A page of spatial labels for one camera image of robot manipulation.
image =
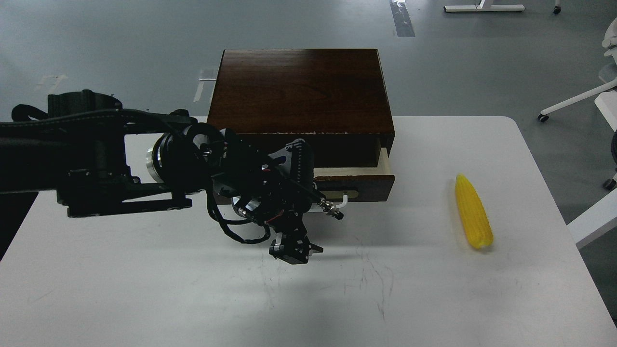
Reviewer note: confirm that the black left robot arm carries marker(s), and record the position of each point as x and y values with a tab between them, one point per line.
103	159

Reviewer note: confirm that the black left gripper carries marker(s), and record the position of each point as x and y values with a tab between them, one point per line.
246	187

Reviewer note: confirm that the dark wooden drawer cabinet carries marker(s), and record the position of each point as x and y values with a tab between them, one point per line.
334	99

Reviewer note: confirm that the white desk leg frame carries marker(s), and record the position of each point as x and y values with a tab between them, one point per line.
485	6

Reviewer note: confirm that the white table frame foot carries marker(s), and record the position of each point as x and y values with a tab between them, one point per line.
595	222

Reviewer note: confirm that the yellow corn cob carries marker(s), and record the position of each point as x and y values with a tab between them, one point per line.
478	230

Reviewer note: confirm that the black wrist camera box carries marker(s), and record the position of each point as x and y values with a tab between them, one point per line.
296	161

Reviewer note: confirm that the white office chair base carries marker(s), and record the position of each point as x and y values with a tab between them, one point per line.
609	43

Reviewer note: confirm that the wooden drawer with white handle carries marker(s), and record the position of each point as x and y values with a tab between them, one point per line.
364	174

